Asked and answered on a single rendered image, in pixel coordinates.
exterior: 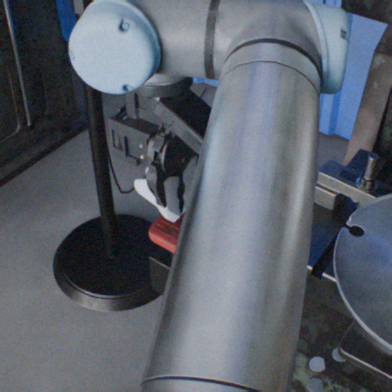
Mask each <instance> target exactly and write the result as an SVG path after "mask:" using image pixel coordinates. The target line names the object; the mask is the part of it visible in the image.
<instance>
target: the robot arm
mask: <svg viewBox="0 0 392 392"><path fill-rule="evenodd" d="M349 29H350V25H349V20H348V16H347V14H346V13H345V12H344V11H343V10H342V9H341V8H340V7H338V6H334V5H327V4H321V3H315V2H309V1H308V0H94V1H93V2H92V3H91V4H90V5H89V6H88V7H87V8H86V10H85V12H84V15H82V16H81V18H80V20H79V21H78V23H77V24H76V26H75V27H74V29H73V32H72V35H71V38H70V41H69V53H70V56H69V57H70V59H71V61H72V63H73V68H74V69H75V71H76V72H77V73H78V75H79V76H80V77H81V78H82V79H83V80H84V81H85V82H86V83H87V84H89V85H91V86H92V87H93V88H95V89H97V90H101V91H102V92H105V93H109V94H122V93H126V99H127V103H125V104H124V105H122V106H121V107H120V108H119V109H118V112H117V113H115V114H114V115H112V116H111V117H110V118H109V119H108V121H109V128H110V134H109V135H110V142H111V149H112V154H114V155H116V156H118V157H119V158H123V159H124V161H125V162H127V163H129V164H131V165H134V166H135V167H138V166H139V165H140V164H142V165H145V166H147V167H148V168H147V169H146V177H145V179H136V180H135V182H134V185H135V188H136V190H137V191H138V192H139V193H140V194H141V195H143V196H144V197H145V198H146V199H147V200H149V201H150V202H152V203H153V204H154V205H156V206H157V207H158V209H159V212H160V213H161V214H162V215H163V217H164V218H166V219H167V220H168V221H171V222H175V221H176V220H178V219H179V218H180V216H181V215H182V214H183V213H185V215H184V219H183V222H182V226H181V229H180V232H179V236H178V242H177V246H176V249H175V252H174V256H173V259H172V263H171V269H170V272H169V276H168V279H167V283H166V286H165V289H164V295H163V298H162V302H161V305H160V308H159V312H158V317H157V323H156V327H155V330H154V333H153V336H152V339H151V343H150V351H149V353H148V357H147V360H146V363H145V366H144V367H145V370H144V371H143V377H142V380H141V383H140V389H139V392H291V389H292V381H293V375H294V371H295V362H296V353H297V350H298V335H299V330H300V326H301V317H302V308H303V305H304V297H305V279H306V278H307V270H308V259H309V249H310V239H311V234H312V220H313V210H314V200H315V180H316V170H317V160H318V140H319V111H320V105H319V103H320V95H321V94H328V95H332V94H337V93H338V92H339V91H340V89H341V88H342V86H343V84H342V83H343V80H344V78H345V71H346V67H347V55H348V50H347V49H348V44H349V38H348V36H349ZM193 78H202V79H209V80H217V81H220V82H219V85H218V87H217V91H216V95H215V98H214V101H213V106H212V107H210V106H209V105H208V104H207V103H206V102H205V101H204V100H203V99H201V98H199V97H198V96H197V95H196V94H195V93H194V92H193V91H192V90H191V89H190V88H189V87H190V86H191V85H192V84H193ZM126 111H128V113H125V114H123V113H124V112H126ZM121 114H123V115H122V116H120V115H121ZM119 116H120V117H119ZM114 131H116V132H117V135H118V142H119V148H118V147H116V146H115V139H114Z"/></svg>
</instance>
